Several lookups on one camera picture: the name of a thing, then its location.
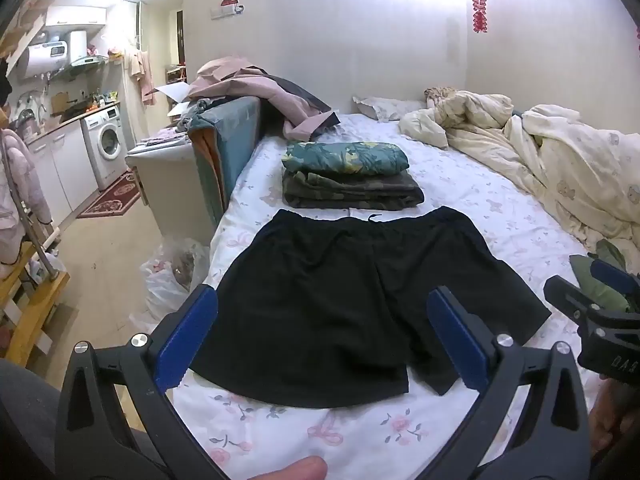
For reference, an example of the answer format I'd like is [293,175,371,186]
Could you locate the folded camouflage pants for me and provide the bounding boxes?
[281,169,426,211]

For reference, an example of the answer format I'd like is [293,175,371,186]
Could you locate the cream duvet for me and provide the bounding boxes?
[398,87,640,281]

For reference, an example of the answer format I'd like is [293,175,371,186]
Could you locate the white washing machine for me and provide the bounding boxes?
[80,105,130,191]

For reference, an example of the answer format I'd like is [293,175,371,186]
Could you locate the dark grey garment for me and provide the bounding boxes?
[250,75,333,117]

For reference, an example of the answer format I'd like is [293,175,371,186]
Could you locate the yellow wooden rack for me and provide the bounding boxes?
[0,240,71,372]

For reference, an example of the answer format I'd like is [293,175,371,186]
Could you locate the folded teal floral garment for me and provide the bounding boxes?
[281,141,410,177]

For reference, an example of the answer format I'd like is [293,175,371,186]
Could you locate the floral pillow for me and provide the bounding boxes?
[352,95,427,122]

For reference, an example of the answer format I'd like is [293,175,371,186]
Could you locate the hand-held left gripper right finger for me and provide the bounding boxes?
[415,285,592,480]

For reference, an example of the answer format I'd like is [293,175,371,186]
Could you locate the green garment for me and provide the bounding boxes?
[569,239,640,312]

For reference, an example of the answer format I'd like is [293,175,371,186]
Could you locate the pink puffer jacket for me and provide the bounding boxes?
[0,127,54,267]

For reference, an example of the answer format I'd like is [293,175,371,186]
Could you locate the tan fuzzy blanket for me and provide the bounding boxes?
[424,87,458,109]

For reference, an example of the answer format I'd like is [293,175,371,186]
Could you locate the wall switch with red sticker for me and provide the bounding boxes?
[210,0,247,21]

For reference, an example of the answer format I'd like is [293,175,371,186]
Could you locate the red patterned rug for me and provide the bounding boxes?
[76,170,143,220]

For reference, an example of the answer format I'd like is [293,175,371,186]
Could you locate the white paper sheet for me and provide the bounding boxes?
[154,82,192,107]

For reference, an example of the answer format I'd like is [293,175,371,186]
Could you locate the white water heater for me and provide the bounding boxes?
[20,30,89,79]

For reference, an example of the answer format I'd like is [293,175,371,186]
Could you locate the clear plastic bag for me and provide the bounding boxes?
[129,237,212,332]

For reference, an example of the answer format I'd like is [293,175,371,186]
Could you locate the person's grey clothing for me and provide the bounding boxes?
[0,359,68,480]

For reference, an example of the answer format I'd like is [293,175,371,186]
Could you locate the hanging pink clothes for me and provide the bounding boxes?
[124,44,157,107]

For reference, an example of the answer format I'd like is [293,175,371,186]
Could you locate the bed with white floral sheet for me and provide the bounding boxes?
[165,110,640,480]

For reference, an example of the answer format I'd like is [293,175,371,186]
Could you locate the black shorts pants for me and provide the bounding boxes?
[192,206,552,410]

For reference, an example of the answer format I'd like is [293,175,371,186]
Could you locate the white cabinet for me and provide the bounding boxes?
[125,139,222,247]

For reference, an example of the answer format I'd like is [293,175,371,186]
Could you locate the person's right hand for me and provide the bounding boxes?
[589,379,640,467]

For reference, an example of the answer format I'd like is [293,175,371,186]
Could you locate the teal padded board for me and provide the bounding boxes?
[187,95,264,227]

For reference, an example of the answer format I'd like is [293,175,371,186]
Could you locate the white kitchen counter cabinets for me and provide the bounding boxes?
[25,120,99,227]

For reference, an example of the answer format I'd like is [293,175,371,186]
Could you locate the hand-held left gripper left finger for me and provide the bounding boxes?
[54,284,236,480]

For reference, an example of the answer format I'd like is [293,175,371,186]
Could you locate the white wall cupboard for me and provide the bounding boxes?
[45,6,109,27]

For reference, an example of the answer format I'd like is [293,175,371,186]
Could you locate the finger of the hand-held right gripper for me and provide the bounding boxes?
[544,275,608,332]
[590,257,640,311]

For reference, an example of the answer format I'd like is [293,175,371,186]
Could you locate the person's left hand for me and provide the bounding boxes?
[269,455,329,480]

